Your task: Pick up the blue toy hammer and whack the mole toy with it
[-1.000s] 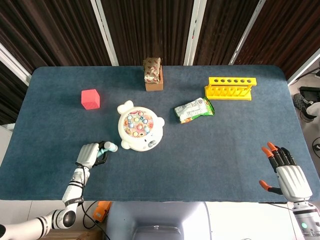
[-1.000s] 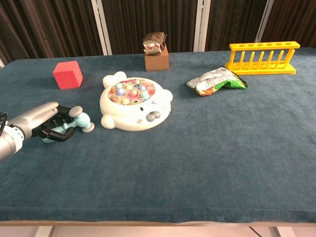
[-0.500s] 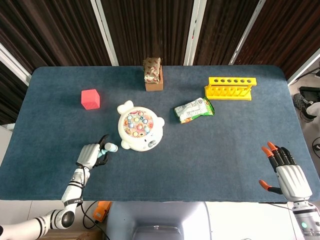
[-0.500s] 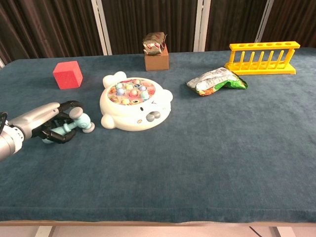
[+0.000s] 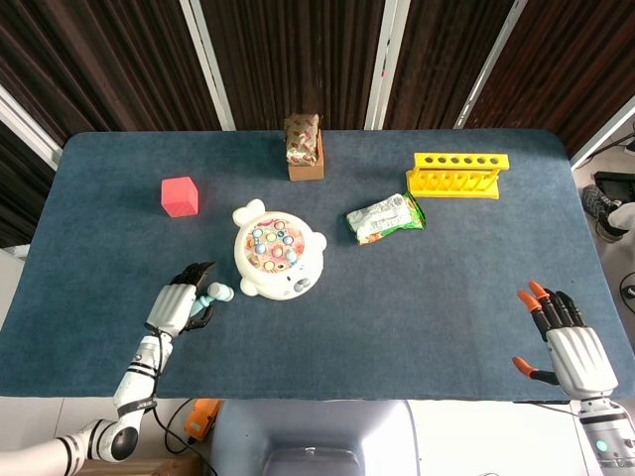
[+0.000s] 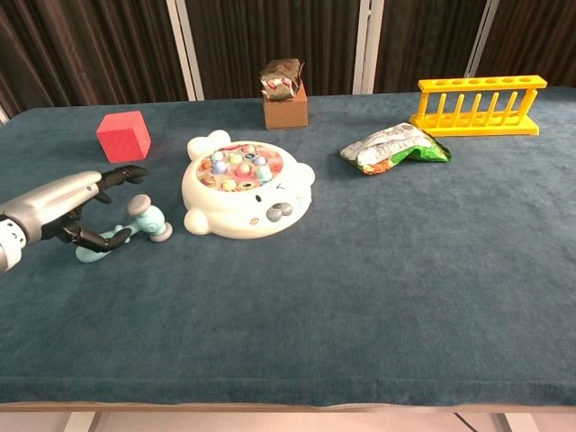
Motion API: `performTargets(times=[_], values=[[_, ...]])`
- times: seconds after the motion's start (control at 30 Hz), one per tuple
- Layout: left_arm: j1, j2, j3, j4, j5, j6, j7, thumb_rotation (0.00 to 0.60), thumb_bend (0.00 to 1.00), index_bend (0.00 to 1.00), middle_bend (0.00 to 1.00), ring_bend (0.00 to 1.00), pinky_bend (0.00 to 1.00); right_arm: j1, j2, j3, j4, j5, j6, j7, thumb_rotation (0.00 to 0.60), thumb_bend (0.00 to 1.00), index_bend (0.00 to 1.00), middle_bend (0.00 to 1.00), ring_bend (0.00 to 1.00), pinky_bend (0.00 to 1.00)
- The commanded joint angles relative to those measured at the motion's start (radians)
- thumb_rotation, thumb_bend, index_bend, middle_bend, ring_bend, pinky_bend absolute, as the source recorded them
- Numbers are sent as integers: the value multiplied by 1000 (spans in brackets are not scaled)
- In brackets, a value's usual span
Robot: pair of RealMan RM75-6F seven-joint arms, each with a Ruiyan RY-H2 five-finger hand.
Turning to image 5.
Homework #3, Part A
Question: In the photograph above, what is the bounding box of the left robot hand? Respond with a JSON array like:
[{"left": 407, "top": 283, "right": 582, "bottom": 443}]
[{"left": 144, "top": 261, "right": 217, "bottom": 339}]

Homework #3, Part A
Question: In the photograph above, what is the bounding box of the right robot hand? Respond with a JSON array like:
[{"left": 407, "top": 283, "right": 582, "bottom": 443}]
[{"left": 512, "top": 280, "right": 620, "bottom": 401}]

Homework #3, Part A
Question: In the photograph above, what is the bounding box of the light blue toy hammer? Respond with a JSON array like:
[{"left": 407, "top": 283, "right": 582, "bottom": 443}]
[{"left": 187, "top": 282, "right": 236, "bottom": 320}]

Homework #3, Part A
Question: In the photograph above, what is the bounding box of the white whack-a-mole toy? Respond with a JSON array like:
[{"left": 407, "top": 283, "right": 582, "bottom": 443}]
[{"left": 231, "top": 198, "right": 328, "bottom": 301}]

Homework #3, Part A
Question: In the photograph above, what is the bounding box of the red cube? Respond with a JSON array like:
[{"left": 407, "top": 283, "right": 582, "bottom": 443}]
[{"left": 160, "top": 176, "right": 200, "bottom": 219}]

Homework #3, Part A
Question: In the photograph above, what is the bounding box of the orange device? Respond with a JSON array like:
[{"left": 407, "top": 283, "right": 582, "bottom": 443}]
[{"left": 184, "top": 398, "right": 222, "bottom": 441}]

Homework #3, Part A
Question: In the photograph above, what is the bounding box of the grey sneaker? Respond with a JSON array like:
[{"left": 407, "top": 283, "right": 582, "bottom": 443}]
[{"left": 580, "top": 184, "right": 623, "bottom": 243}]

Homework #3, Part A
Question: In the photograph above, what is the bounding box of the blue table mat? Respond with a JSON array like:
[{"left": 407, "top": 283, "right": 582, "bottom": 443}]
[{"left": 0, "top": 129, "right": 627, "bottom": 403}]

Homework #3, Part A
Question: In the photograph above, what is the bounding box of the black floor device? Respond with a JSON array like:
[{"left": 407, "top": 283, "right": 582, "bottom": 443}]
[{"left": 592, "top": 171, "right": 635, "bottom": 198}]

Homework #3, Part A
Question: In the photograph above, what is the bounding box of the grey robot torso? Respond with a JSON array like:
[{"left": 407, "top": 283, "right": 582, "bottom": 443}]
[{"left": 207, "top": 399, "right": 422, "bottom": 476}]

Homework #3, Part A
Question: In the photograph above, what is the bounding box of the brown cardboard box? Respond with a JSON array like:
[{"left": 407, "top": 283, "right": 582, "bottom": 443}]
[{"left": 287, "top": 127, "right": 326, "bottom": 182}]

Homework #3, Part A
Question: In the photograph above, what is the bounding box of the yellow test tube rack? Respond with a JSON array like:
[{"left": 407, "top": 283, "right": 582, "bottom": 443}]
[{"left": 405, "top": 152, "right": 511, "bottom": 201}]

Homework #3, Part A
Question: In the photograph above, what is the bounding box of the green snack bag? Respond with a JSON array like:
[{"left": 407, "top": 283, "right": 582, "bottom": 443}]
[{"left": 345, "top": 191, "right": 428, "bottom": 247}]

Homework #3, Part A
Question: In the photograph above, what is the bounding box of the black cable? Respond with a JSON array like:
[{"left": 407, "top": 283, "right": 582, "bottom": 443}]
[{"left": 152, "top": 398, "right": 219, "bottom": 476}]

